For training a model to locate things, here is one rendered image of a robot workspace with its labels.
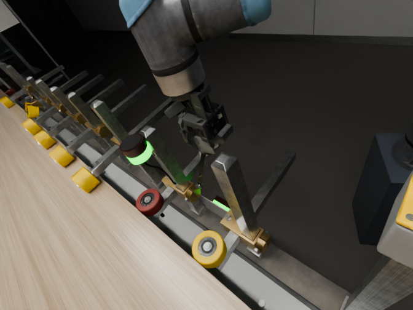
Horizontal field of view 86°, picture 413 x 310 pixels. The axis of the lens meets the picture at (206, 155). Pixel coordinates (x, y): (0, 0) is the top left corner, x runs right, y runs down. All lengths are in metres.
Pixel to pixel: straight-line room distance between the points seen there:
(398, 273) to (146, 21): 0.45
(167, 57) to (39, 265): 0.70
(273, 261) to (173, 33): 0.63
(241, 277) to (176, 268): 0.30
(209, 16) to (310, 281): 0.66
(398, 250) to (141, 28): 0.40
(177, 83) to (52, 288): 0.62
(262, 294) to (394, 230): 0.61
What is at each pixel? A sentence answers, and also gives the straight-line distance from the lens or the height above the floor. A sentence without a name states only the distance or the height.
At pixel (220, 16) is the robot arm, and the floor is 1.32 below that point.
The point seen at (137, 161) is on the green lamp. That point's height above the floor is 1.08.
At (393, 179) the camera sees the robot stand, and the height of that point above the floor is 0.60.
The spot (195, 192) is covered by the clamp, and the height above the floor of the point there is 0.86.
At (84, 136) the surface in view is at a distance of 1.09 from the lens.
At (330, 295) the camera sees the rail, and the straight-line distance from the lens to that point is 0.73.
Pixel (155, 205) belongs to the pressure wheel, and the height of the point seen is 0.90.
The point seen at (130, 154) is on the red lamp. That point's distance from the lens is 0.54.
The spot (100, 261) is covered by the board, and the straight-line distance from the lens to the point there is 0.71.
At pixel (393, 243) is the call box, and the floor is 1.18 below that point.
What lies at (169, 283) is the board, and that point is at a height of 0.90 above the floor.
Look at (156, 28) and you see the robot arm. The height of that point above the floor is 1.33.
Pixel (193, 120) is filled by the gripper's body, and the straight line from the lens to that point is 0.46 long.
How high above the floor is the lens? 1.41
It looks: 45 degrees down
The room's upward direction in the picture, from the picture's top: 25 degrees counter-clockwise
